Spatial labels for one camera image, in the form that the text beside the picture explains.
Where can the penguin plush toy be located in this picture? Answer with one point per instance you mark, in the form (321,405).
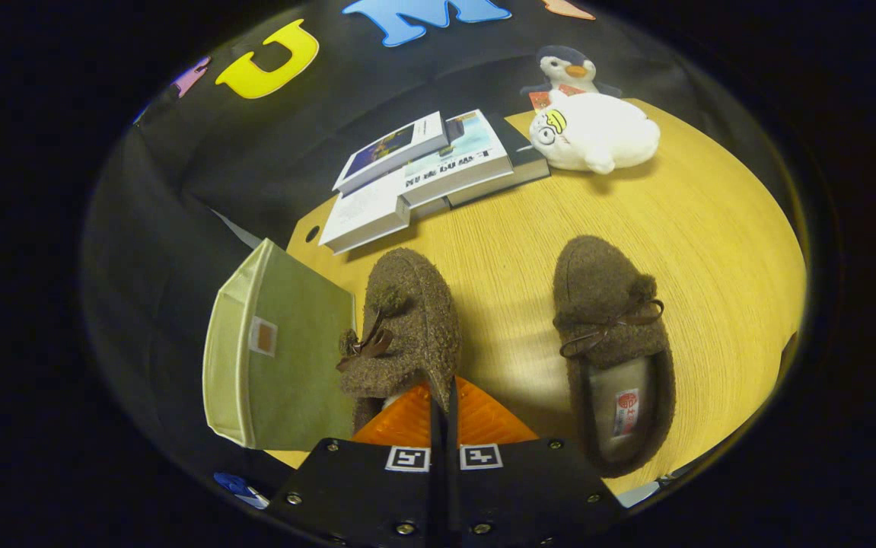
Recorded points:
(568,72)

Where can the light blue cover book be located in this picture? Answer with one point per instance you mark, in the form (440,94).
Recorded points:
(460,160)

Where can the black book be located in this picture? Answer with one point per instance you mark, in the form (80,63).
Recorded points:
(529,164)

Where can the black backdrop cloth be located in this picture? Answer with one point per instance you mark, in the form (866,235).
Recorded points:
(179,228)

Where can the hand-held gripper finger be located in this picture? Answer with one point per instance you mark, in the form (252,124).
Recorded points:
(434,502)
(453,502)

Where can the beige fabric storage box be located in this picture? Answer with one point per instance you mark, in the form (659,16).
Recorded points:
(301,342)

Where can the brown fuzzy shoe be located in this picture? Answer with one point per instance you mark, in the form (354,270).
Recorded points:
(415,320)
(605,281)

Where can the white plush toy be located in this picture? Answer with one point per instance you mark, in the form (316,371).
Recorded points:
(605,129)

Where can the small photo cover book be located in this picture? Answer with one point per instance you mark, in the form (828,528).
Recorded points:
(392,148)

